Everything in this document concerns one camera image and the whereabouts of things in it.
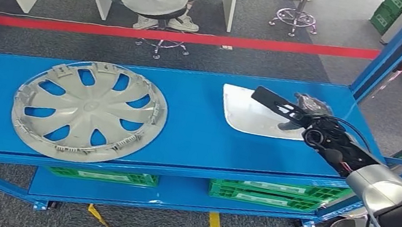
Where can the green plastic crate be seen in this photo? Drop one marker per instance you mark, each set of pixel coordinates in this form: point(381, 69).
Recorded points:
point(103, 175)
point(275, 185)
point(264, 199)

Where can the green crate stack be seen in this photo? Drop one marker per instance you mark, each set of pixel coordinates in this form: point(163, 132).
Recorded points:
point(388, 15)

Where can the dark stanchion post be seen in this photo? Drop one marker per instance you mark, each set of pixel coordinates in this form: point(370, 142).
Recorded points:
point(390, 84)

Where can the black stool chrome base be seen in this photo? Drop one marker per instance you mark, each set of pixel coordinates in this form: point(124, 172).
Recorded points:
point(161, 43)
point(296, 17)

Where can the silver wheel hubcap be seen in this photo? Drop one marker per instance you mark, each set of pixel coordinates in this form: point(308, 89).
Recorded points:
point(90, 109)

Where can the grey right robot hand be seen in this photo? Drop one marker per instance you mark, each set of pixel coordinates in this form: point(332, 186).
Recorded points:
point(316, 106)

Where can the white plastic shell part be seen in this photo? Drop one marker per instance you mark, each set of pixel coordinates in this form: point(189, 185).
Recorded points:
point(250, 115)

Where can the blue metal shelf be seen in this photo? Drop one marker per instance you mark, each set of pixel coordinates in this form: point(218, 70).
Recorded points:
point(198, 128)

